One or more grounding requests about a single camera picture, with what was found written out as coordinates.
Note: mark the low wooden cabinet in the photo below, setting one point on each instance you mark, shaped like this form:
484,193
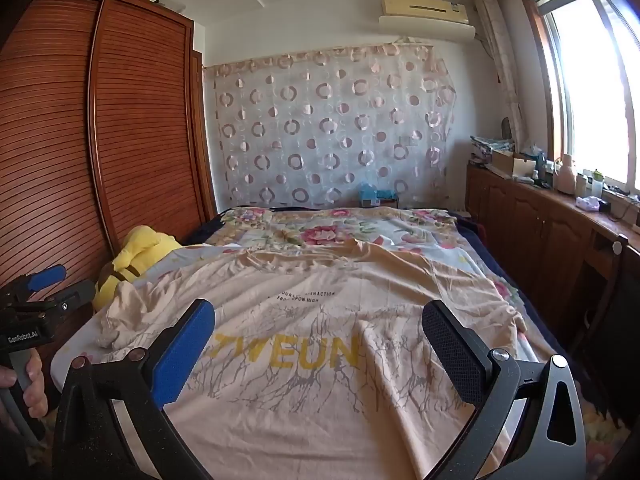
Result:
525,225

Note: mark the sheer circle-patterned curtain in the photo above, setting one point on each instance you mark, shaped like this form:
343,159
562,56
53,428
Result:
325,135

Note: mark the small black box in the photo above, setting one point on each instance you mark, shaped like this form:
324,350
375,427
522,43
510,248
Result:
604,206

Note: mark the person's left hand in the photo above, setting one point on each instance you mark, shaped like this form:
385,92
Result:
36,385

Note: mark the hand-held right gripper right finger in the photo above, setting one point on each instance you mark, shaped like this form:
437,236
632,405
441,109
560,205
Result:
452,355

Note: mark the white crumpled bag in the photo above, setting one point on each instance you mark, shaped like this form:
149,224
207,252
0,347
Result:
587,203

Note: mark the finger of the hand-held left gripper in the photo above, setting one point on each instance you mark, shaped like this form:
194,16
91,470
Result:
47,277
72,297

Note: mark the dark chair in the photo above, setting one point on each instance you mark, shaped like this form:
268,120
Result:
605,310

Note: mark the bundled patterned window curtain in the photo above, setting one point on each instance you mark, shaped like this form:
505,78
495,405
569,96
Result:
500,60

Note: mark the dark oval object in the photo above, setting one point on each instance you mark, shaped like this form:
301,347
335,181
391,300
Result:
505,129

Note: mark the floral blanket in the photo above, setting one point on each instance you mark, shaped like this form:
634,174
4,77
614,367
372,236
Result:
325,230

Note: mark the wall air conditioner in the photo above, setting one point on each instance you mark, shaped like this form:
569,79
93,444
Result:
425,10

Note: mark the white jar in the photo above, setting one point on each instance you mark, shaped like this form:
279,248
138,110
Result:
581,186

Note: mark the beige printed T-shirt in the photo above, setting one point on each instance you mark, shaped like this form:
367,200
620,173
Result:
320,310

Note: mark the patterned floral bedspread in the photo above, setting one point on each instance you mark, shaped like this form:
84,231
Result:
610,435

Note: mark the wooden framed window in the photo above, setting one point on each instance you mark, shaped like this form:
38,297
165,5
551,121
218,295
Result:
590,85

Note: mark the blue plastic package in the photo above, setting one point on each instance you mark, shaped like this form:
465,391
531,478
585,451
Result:
375,195

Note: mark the clear blue plastic bag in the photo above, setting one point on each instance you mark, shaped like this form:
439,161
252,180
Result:
534,157

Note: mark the wooden slatted wardrobe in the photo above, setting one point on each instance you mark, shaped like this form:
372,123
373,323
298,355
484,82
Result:
125,110

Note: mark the small green-capped bottle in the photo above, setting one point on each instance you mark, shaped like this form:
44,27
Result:
597,185

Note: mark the cardboard box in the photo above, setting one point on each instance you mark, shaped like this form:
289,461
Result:
510,165

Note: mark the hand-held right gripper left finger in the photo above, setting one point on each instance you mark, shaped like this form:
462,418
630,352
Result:
185,355

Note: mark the yellow plush toy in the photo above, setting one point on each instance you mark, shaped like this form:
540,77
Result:
140,250

